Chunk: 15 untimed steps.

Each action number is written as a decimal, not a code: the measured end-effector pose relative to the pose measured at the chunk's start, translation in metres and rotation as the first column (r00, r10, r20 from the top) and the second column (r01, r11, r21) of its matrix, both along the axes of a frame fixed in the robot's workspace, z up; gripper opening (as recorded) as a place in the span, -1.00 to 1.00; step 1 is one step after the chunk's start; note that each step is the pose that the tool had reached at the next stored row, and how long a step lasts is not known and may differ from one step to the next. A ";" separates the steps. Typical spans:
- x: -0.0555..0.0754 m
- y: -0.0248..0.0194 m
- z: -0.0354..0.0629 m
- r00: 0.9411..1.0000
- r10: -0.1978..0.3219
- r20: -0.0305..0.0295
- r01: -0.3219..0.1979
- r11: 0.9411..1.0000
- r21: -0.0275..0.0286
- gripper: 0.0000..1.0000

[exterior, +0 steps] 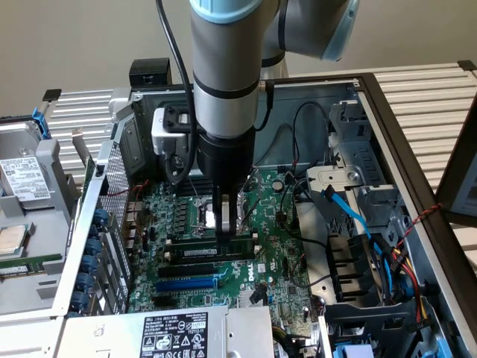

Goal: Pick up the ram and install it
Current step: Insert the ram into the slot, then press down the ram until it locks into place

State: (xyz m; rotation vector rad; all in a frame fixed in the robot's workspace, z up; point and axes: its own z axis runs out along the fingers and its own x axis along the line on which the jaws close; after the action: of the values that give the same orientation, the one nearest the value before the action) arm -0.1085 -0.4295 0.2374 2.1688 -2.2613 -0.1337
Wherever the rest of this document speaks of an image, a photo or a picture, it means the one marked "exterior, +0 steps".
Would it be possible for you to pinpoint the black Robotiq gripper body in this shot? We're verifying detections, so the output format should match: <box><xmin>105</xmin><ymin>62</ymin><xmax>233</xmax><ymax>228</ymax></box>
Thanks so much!
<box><xmin>196</xmin><ymin>128</ymin><xmax>256</xmax><ymax>195</ymax></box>

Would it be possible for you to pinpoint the green RAM stick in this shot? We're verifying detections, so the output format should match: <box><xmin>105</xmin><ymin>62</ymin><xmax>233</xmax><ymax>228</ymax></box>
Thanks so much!
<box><xmin>0</xmin><ymin>254</ymin><xmax>63</xmax><ymax>277</ymax></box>
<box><xmin>174</xmin><ymin>238</ymin><xmax>258</xmax><ymax>261</ymax></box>

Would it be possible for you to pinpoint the CPU socket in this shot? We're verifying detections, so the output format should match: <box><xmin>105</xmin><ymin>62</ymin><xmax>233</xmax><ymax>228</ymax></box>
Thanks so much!
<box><xmin>192</xmin><ymin>195</ymin><xmax>245</xmax><ymax>235</ymax></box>

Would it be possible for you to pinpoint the silver socket cover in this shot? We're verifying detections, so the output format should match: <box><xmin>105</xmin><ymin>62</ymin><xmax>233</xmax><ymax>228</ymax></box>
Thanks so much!
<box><xmin>238</xmin><ymin>166</ymin><xmax>262</xmax><ymax>229</ymax></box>

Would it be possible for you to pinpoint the green motherboard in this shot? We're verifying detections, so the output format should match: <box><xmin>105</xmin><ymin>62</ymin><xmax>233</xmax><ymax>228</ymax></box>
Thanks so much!
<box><xmin>128</xmin><ymin>168</ymin><xmax>322</xmax><ymax>348</ymax></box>

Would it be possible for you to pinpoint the long black expansion slot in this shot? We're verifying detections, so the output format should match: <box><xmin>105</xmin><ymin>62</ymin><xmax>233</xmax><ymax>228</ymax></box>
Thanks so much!
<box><xmin>157</xmin><ymin>262</ymin><xmax>216</xmax><ymax>279</ymax></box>

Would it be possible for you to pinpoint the blue expansion slot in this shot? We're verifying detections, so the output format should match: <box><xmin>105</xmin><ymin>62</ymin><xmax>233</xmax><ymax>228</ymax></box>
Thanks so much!
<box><xmin>154</xmin><ymin>275</ymin><xmax>219</xmax><ymax>294</ymax></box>

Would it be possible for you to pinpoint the open grey PC case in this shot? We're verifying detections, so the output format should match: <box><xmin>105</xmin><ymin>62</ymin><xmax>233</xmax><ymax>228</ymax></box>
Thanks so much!
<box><xmin>50</xmin><ymin>72</ymin><xmax>477</xmax><ymax>358</ymax></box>

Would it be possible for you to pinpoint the small silver heatsink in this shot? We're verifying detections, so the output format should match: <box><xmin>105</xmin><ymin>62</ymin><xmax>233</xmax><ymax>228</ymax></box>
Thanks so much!
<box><xmin>238</xmin><ymin>290</ymin><xmax>270</xmax><ymax>309</ymax></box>

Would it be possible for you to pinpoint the silver port block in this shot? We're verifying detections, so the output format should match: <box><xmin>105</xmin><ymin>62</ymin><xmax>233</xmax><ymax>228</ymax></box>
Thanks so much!
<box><xmin>121</xmin><ymin>201</ymin><xmax>145</xmax><ymax>250</ymax></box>

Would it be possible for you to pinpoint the black box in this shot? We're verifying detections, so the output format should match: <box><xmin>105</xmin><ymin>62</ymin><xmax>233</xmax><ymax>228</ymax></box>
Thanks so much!
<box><xmin>128</xmin><ymin>58</ymin><xmax>173</xmax><ymax>90</ymax></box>

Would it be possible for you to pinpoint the blue card retainer clip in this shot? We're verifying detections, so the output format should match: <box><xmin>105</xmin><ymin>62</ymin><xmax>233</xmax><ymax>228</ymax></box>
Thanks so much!
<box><xmin>72</xmin><ymin>290</ymin><xmax>90</xmax><ymax>311</ymax></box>
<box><xmin>82</xmin><ymin>255</ymin><xmax>100</xmax><ymax>274</ymax></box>
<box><xmin>91</xmin><ymin>207</ymin><xmax>110</xmax><ymax>229</ymax></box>
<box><xmin>77</xmin><ymin>271</ymin><xmax>96</xmax><ymax>292</ymax></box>
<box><xmin>86</xmin><ymin>238</ymin><xmax>104</xmax><ymax>258</ymax></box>

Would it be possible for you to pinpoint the metal disk bay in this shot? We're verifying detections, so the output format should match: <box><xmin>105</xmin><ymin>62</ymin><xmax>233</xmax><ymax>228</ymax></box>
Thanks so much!
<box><xmin>305</xmin><ymin>98</ymin><xmax>403</xmax><ymax>239</ymax></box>

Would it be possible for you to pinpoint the black plastic fan shroud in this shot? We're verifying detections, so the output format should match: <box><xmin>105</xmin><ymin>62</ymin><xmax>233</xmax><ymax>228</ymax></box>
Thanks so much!
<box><xmin>325</xmin><ymin>233</ymin><xmax>391</xmax><ymax>304</ymax></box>

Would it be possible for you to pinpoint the silver power supply with label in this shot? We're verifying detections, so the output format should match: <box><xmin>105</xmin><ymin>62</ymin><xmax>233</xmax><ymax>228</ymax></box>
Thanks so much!
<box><xmin>55</xmin><ymin>304</ymin><xmax>276</xmax><ymax>358</ymax></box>

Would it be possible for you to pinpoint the black plastic disk bay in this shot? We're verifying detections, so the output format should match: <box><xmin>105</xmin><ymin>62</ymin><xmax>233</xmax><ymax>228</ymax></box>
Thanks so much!
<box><xmin>322</xmin><ymin>300</ymin><xmax>424</xmax><ymax>358</ymax></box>

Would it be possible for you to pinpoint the light blue plastic piece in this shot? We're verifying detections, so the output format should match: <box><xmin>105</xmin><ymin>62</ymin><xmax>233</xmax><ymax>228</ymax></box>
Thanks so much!
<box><xmin>333</xmin><ymin>342</ymin><xmax>377</xmax><ymax>358</ymax></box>

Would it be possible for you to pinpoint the silver hard disk with label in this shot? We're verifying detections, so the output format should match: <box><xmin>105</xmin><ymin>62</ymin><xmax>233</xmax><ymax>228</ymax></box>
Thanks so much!
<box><xmin>0</xmin><ymin>121</ymin><xmax>53</xmax><ymax>210</ymax></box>

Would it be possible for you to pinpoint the silver CPU chip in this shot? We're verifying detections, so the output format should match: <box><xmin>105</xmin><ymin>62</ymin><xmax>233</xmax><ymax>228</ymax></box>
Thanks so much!
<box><xmin>0</xmin><ymin>224</ymin><xmax>31</xmax><ymax>259</ymax></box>

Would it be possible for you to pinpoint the dark computer case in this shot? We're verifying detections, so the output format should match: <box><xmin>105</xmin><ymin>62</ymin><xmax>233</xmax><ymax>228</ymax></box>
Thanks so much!
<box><xmin>435</xmin><ymin>92</ymin><xmax>477</xmax><ymax>227</ymax></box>

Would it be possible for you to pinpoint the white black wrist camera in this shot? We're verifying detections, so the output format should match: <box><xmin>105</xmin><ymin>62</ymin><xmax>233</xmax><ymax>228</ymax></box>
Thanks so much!
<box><xmin>151</xmin><ymin>107</ymin><xmax>192</xmax><ymax>156</ymax></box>

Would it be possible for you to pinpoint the low black wire arch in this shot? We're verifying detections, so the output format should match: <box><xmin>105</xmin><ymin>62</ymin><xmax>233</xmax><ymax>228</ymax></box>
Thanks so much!
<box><xmin>256</xmin><ymin>123</ymin><xmax>296</xmax><ymax>167</ymax></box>

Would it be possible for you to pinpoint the black cable with silver plug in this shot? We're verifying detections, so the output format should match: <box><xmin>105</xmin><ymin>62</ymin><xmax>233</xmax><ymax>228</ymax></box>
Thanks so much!
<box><xmin>255</xmin><ymin>79</ymin><xmax>276</xmax><ymax>131</ymax></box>

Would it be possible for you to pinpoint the black wire connector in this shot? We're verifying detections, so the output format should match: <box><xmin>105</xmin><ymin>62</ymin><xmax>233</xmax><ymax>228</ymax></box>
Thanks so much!
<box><xmin>249</xmin><ymin>283</ymin><xmax>269</xmax><ymax>305</ymax></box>

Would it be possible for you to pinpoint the tall black wire loop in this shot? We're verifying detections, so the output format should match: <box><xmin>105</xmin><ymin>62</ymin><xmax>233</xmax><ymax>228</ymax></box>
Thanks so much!
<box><xmin>292</xmin><ymin>101</ymin><xmax>333</xmax><ymax>167</ymax></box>

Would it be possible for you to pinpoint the black curved wire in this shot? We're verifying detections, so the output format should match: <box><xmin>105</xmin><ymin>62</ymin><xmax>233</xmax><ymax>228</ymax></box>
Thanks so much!
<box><xmin>279</xmin><ymin>178</ymin><xmax>329</xmax><ymax>248</ymax></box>

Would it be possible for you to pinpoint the thin red wire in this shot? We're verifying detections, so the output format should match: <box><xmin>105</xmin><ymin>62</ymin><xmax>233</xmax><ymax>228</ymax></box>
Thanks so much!
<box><xmin>107</xmin><ymin>180</ymin><xmax>152</xmax><ymax>198</ymax></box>

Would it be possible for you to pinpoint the thin black wire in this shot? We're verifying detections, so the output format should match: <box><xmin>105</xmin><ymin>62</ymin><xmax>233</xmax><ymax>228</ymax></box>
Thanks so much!
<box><xmin>291</xmin><ymin>254</ymin><xmax>332</xmax><ymax>289</ymax></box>

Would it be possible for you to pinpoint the yellow black wire bundle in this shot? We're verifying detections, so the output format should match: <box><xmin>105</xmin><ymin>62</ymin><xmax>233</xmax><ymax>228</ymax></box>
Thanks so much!
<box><xmin>273</xmin><ymin>323</ymin><xmax>299</xmax><ymax>348</ymax></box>

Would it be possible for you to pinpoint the flat blue SATA wire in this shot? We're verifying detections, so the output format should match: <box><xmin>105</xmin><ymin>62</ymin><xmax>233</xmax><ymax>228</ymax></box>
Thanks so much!
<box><xmin>320</xmin><ymin>185</ymin><xmax>373</xmax><ymax>239</ymax></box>

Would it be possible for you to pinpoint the graphics card with silver bracket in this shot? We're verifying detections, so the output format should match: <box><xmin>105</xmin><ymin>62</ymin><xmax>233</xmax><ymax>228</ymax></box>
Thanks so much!
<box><xmin>69</xmin><ymin>128</ymin><xmax>97</xmax><ymax>198</ymax></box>

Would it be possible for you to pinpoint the long black robot cable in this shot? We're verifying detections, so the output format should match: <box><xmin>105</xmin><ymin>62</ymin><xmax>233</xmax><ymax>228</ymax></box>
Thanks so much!
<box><xmin>155</xmin><ymin>0</ymin><xmax>200</xmax><ymax>186</ymax></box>

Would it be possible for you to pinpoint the round blue wire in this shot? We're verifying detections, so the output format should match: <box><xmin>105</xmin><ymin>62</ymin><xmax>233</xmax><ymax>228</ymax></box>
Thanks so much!
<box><xmin>370</xmin><ymin>238</ymin><xmax>394</xmax><ymax>292</ymax></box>

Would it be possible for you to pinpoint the red power wire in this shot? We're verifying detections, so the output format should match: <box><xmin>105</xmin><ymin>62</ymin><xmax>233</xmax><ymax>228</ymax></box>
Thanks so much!
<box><xmin>397</xmin><ymin>253</ymin><xmax>422</xmax><ymax>292</ymax></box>

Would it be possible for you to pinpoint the red black twisted wire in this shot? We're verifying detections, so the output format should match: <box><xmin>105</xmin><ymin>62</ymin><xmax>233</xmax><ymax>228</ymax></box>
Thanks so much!
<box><xmin>394</xmin><ymin>203</ymin><xmax>443</xmax><ymax>249</ymax></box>

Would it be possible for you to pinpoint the yellow power wire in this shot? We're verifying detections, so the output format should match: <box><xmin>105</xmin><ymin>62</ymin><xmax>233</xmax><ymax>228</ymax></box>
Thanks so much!
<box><xmin>404</xmin><ymin>257</ymin><xmax>429</xmax><ymax>321</ymax></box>

